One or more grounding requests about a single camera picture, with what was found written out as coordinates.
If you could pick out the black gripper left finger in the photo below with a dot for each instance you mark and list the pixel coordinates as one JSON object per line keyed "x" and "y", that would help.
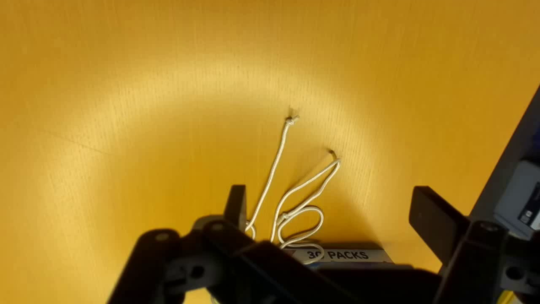
{"x": 187, "y": 263}

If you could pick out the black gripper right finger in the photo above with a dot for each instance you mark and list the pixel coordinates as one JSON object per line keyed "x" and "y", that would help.
{"x": 479, "y": 253}

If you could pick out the grey panel with label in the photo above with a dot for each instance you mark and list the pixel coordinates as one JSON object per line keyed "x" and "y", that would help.
{"x": 516, "y": 179}

